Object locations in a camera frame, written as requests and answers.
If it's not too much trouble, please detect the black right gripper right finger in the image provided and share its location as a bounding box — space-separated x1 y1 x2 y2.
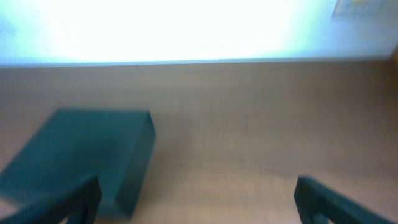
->
294 176 392 224

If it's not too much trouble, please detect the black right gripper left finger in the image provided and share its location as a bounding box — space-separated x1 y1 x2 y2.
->
1 175 102 224

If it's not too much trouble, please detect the black box with flip lid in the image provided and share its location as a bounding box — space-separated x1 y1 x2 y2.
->
1 108 156 220

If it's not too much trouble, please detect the white wall control panel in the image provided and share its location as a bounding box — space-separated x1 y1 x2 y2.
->
333 0 397 17

